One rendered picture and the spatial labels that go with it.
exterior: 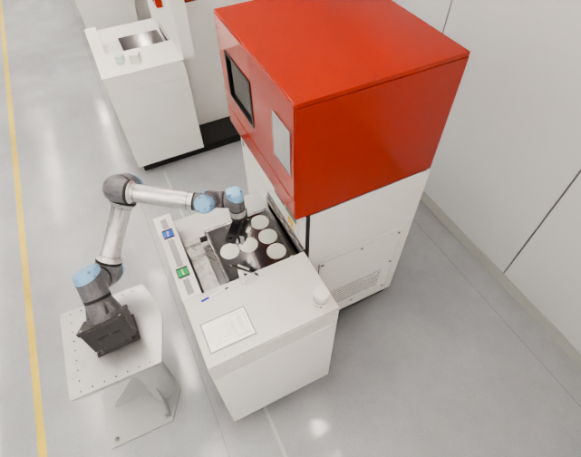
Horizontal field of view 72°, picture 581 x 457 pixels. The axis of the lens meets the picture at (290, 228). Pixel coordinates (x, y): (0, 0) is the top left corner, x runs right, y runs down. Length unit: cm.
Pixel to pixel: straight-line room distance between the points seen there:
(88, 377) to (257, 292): 83
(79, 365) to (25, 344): 127
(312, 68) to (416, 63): 38
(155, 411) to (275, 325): 123
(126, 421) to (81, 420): 28
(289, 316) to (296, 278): 20
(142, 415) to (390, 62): 234
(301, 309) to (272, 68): 101
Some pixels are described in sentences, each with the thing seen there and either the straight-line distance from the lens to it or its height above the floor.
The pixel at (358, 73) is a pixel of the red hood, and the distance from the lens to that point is 155.
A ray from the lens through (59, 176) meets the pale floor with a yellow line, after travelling 434.
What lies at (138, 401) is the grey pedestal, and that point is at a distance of 285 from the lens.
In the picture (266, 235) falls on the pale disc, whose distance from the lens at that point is 214.
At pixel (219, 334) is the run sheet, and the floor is 97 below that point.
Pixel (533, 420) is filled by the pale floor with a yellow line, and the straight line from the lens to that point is 301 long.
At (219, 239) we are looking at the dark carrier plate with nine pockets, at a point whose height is 90.
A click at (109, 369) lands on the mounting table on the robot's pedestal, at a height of 82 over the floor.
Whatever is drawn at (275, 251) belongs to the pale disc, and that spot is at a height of 90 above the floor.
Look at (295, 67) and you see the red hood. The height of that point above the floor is 182.
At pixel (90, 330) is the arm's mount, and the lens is 190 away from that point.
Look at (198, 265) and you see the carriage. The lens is 211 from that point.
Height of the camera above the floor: 260
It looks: 52 degrees down
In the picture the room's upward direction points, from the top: 1 degrees counter-clockwise
